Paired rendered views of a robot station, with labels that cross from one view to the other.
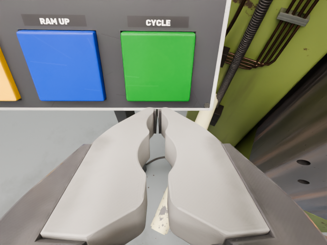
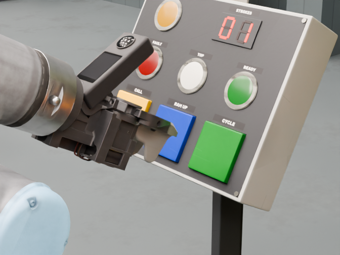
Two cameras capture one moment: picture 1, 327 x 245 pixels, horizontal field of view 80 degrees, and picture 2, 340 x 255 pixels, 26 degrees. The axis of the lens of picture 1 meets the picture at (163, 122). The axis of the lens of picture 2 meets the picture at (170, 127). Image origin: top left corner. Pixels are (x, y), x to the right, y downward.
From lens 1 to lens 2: 0.92 m
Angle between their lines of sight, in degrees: 54
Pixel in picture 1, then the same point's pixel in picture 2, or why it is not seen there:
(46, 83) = not seen: hidden behind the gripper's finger
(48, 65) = not seen: hidden behind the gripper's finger
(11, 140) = not seen: outside the picture
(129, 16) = (215, 114)
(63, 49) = (174, 120)
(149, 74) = (208, 151)
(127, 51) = (203, 132)
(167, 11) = (235, 118)
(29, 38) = (163, 109)
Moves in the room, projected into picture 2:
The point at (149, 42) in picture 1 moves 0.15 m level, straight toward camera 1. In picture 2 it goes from (216, 130) to (142, 160)
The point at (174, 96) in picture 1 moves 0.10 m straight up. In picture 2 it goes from (216, 173) to (217, 107)
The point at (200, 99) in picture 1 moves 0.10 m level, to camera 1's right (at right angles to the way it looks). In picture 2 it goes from (234, 186) to (287, 212)
